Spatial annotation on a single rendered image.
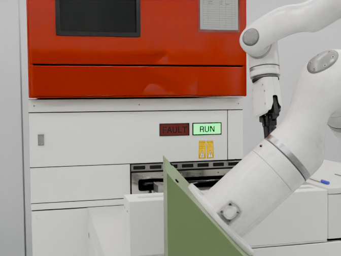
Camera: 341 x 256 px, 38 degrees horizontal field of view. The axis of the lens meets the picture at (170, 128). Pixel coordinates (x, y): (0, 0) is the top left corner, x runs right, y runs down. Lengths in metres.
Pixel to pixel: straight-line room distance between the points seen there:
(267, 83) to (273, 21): 0.16
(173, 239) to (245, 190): 0.19
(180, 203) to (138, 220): 0.40
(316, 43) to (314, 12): 2.47
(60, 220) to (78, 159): 0.23
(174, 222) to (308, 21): 0.71
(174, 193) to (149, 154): 1.02
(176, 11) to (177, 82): 0.26
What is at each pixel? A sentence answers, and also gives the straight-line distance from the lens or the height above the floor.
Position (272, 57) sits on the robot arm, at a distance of 1.40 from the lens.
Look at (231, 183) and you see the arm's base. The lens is 1.01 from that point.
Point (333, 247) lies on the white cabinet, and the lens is 1.49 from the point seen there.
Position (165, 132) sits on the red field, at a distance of 1.89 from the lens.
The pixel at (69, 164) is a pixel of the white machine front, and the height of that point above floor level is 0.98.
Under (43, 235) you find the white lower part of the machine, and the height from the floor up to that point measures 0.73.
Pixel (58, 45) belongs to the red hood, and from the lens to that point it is 1.80.
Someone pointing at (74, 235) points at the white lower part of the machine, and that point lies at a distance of 1.91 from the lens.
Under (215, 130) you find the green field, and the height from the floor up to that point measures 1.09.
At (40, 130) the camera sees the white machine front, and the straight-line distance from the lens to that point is 1.84.
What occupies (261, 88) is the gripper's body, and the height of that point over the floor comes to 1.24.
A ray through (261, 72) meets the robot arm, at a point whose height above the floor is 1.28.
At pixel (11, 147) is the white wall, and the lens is 3.35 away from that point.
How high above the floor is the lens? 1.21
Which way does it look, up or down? 3 degrees down
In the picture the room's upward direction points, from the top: 1 degrees counter-clockwise
